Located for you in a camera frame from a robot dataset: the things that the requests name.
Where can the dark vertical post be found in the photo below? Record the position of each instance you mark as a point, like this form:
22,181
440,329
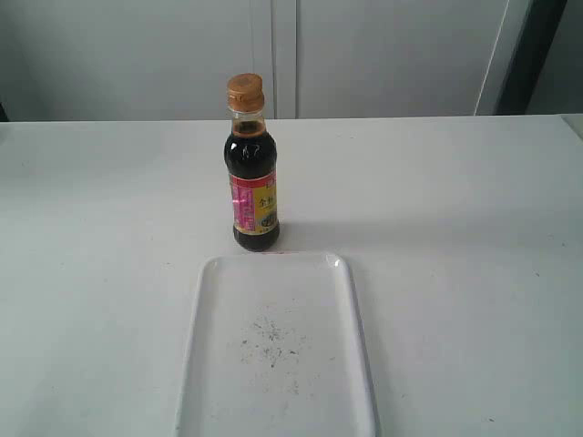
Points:
535,39

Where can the dark soy sauce bottle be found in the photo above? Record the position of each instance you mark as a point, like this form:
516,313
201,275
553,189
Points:
250,155

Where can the white rectangular plastic tray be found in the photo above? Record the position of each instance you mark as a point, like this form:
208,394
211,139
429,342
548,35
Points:
276,349

